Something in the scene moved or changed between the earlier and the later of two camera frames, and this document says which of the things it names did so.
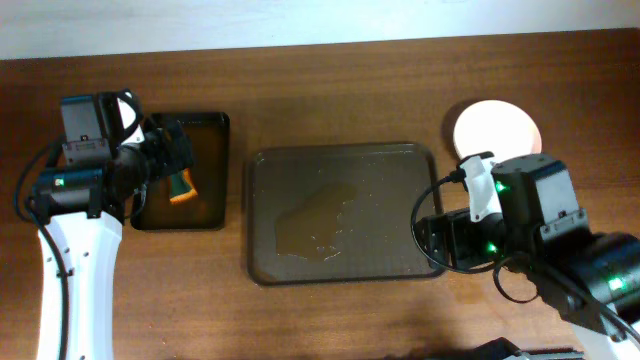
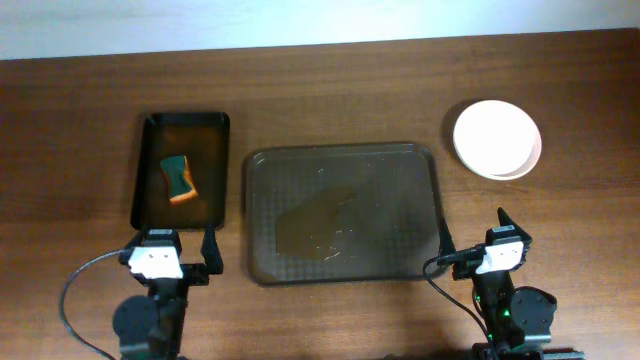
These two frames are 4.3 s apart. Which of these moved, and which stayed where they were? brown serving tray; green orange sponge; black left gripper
Moved: black left gripper
Stayed: green orange sponge; brown serving tray
